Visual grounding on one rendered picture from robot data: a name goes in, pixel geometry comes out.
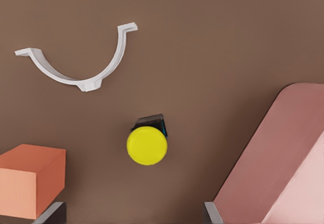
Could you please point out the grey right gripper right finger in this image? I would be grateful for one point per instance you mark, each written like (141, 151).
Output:
(212, 214)

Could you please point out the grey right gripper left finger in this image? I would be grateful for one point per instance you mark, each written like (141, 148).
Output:
(51, 214)

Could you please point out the pink storage box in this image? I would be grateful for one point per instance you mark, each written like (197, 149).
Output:
(278, 163)

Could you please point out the yellow push button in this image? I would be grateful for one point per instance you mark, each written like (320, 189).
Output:
(146, 145)

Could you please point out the orange block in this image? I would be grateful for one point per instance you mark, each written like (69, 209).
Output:
(27, 178)

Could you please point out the white curved bracket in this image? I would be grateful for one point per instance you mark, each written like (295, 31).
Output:
(111, 64)

